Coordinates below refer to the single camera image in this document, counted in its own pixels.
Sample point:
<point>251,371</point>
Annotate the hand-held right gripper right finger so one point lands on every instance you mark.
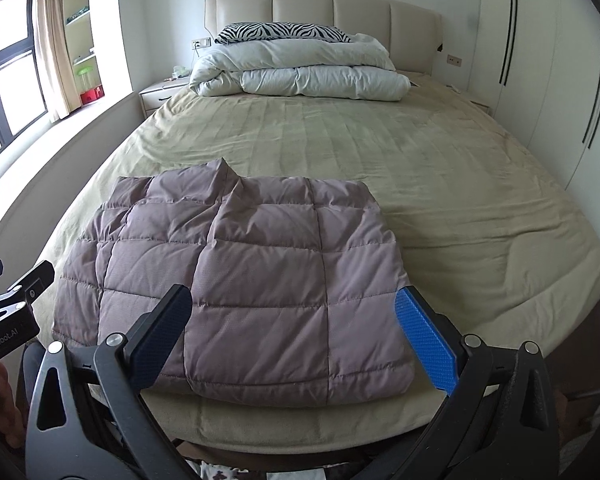
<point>425,340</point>

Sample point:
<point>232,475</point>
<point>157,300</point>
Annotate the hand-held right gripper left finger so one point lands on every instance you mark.
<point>165,330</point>

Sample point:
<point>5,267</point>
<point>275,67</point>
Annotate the mauve quilted puffer jacket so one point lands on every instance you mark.
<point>260,270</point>

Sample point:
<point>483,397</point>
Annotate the person's left hand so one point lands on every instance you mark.
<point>5,400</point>

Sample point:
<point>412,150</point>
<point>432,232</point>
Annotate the printed white cloth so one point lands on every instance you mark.
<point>225,471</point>

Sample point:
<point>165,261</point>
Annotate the bed with beige sheet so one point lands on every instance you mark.
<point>380,160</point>

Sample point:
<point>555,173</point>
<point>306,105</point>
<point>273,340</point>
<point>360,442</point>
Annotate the black framed window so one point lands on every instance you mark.
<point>15,85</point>

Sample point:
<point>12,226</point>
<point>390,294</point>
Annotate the red box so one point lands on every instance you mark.
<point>92,96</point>

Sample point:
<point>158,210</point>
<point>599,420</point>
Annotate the white nightstand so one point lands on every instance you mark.
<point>157,97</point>
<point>481,106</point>

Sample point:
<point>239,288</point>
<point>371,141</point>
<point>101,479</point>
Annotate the beige curtain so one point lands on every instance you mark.
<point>55,50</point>

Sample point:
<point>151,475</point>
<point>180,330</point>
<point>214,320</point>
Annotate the white built-in shelf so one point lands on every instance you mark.
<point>87,20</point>

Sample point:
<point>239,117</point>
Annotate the white wardrobe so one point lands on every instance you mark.
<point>540,85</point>

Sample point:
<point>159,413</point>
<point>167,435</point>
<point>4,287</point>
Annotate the white folded duvet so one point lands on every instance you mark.
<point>300,80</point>

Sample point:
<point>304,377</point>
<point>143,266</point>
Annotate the zebra print pillow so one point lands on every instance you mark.
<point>280,31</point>

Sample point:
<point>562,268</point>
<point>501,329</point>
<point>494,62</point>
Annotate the beige padded headboard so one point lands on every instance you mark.
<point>325,10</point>

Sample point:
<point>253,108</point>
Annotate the wall switch plate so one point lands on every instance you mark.
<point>454,60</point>

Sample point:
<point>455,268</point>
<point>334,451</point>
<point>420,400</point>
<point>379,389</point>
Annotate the wall power socket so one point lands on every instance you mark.
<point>201,41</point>

